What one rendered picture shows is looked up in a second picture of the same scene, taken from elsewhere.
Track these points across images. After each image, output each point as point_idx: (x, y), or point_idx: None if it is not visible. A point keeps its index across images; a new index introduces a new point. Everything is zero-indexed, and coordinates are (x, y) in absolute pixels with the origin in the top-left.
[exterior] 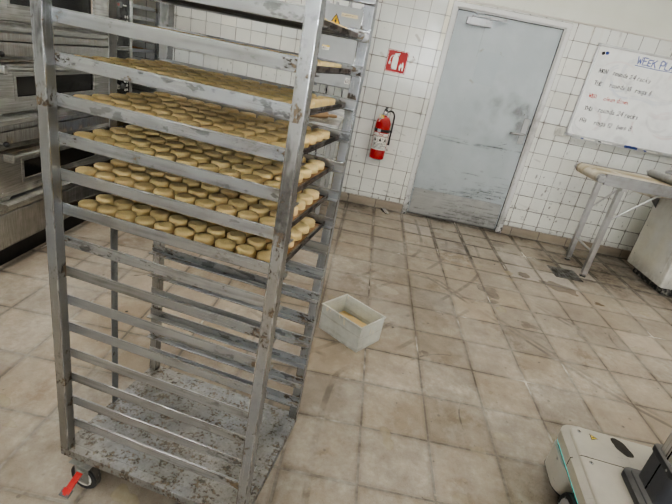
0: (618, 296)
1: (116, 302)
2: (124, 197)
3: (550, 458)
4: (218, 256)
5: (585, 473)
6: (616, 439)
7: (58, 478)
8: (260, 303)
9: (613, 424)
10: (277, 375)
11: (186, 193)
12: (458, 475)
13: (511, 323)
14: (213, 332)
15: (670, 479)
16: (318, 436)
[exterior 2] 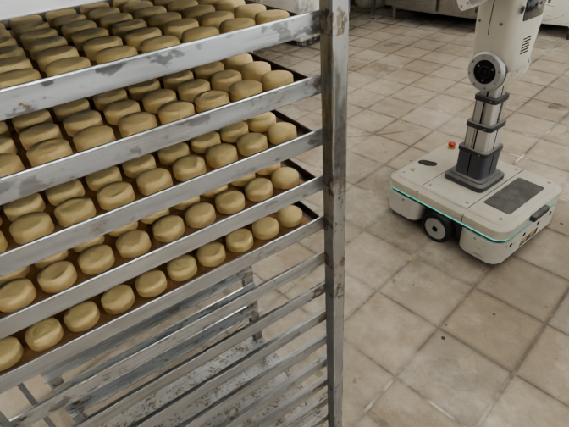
0: (286, 64)
1: (52, 422)
2: (100, 292)
3: (395, 202)
4: (261, 256)
5: (435, 193)
6: (420, 160)
7: None
8: (317, 263)
9: (381, 154)
10: (233, 318)
11: (158, 220)
12: (365, 263)
13: None
14: (148, 342)
15: (484, 158)
16: (269, 330)
